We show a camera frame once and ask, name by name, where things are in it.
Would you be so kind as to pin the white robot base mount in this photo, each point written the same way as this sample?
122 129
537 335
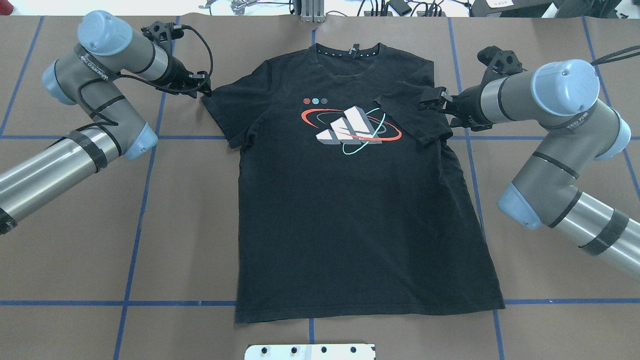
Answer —
319 351

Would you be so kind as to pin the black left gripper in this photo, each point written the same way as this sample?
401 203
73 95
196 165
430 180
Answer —
176 75

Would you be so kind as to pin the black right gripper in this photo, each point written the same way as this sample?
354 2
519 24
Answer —
470 107

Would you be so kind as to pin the black t-shirt with logo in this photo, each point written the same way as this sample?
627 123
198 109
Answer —
350 201

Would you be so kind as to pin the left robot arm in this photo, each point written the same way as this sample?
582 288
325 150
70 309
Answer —
108 49

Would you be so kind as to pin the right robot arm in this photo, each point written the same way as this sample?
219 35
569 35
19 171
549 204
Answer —
563 98

